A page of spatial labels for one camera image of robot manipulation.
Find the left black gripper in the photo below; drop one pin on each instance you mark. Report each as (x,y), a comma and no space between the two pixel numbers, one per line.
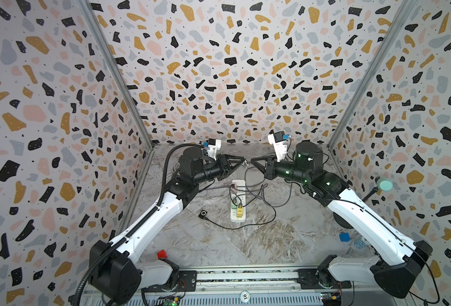
(225,162)

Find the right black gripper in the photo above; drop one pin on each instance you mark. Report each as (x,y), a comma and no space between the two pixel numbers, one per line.
(271,172)

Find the white power strip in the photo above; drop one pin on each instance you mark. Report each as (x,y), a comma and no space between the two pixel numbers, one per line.
(237,194)

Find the yellow USB charger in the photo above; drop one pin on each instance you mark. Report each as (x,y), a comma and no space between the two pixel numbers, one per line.
(239,212)

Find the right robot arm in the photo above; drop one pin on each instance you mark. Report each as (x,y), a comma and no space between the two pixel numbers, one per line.
(398,261)

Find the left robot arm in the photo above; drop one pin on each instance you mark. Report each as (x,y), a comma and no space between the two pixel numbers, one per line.
(113,266)

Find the blue cube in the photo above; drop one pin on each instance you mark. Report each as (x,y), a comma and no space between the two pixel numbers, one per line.
(344,237)

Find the red cube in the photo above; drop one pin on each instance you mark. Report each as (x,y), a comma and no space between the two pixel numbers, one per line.
(162,255)

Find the clear plastic packet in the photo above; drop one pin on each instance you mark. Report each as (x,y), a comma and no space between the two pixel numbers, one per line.
(360,243)

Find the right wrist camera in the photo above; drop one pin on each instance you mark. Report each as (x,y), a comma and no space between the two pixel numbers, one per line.
(280,142)

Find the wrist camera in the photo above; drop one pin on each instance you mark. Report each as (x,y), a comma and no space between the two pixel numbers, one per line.
(212,147)
(280,142)

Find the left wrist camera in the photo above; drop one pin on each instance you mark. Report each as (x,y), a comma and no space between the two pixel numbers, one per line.
(212,147)

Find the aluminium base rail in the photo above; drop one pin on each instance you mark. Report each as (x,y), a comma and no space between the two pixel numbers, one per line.
(261,285)

